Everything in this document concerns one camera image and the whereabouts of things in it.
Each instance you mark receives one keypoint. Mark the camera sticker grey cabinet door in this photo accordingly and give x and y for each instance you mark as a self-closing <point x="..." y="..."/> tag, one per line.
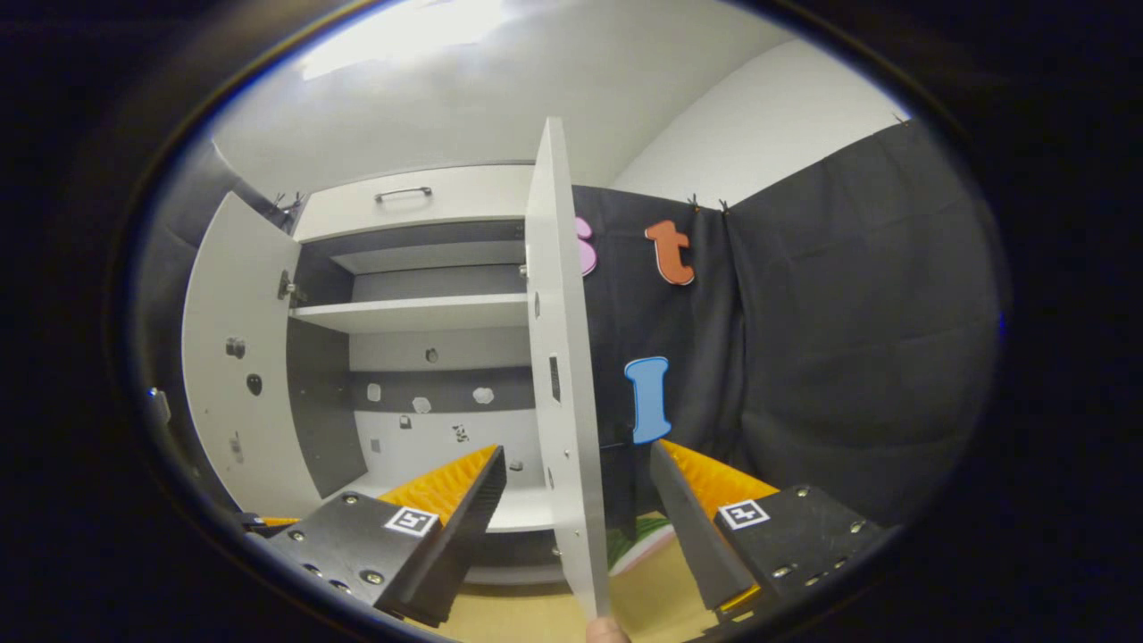
<point x="259" y="446"/>

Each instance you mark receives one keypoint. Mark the metal cabinet door hinge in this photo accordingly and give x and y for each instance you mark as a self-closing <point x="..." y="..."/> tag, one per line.
<point x="287" y="288"/>

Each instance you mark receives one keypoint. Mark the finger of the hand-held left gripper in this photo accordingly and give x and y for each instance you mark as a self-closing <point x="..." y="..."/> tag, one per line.
<point x="272" y="521"/>

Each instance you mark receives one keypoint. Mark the green pink printed sheet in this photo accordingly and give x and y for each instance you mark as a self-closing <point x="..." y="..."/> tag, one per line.
<point x="638" y="545"/>

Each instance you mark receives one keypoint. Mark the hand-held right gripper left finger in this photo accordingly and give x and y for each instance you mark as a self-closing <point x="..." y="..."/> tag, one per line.
<point x="464" y="527"/>

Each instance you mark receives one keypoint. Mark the thin grey cabinet shelf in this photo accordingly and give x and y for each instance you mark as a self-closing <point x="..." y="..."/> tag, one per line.
<point x="411" y="313"/>

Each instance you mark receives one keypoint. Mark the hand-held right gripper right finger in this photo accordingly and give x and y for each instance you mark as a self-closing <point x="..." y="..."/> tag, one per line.
<point x="692" y="527"/>

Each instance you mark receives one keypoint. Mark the cat sticker grey cabinet door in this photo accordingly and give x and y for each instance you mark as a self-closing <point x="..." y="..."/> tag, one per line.
<point x="563" y="357"/>

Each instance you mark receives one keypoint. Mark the grey cabinet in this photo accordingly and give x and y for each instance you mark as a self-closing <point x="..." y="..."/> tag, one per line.
<point x="321" y="402"/>

